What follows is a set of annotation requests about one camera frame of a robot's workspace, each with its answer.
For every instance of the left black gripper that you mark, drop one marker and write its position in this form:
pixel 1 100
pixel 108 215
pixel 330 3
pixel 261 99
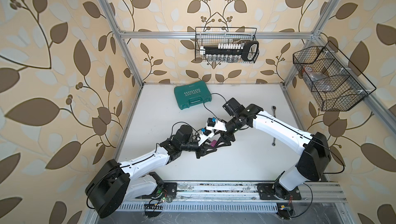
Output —
pixel 203 152

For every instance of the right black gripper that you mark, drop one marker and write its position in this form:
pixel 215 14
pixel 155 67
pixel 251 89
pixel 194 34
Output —
pixel 225 135

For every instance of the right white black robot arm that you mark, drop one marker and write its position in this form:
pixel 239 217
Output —
pixel 313 149

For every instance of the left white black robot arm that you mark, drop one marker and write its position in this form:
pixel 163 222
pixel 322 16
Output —
pixel 118 181

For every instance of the green plastic tool case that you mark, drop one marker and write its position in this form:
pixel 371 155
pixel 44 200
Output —
pixel 192 94

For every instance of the black socket holder set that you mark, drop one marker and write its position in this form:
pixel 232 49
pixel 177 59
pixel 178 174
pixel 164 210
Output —
pixel 244 52

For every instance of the plastic bag in basket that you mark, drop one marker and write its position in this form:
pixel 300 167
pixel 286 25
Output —
pixel 318 81

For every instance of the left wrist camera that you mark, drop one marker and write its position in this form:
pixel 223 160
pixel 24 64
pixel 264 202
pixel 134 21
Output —
pixel 204 135

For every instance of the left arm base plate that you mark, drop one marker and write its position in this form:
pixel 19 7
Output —
pixel 168 190

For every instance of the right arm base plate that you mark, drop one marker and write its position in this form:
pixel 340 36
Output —
pixel 271 191

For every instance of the back black wire basket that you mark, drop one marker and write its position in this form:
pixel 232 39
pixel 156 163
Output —
pixel 212 36

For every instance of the black wire basket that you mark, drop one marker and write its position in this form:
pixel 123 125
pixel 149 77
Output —
pixel 212 36
pixel 349 83

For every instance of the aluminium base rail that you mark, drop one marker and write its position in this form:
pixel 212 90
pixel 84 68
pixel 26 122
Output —
pixel 234 197

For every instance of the right black wire basket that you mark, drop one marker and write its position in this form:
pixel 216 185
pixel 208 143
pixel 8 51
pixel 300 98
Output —
pixel 349 83

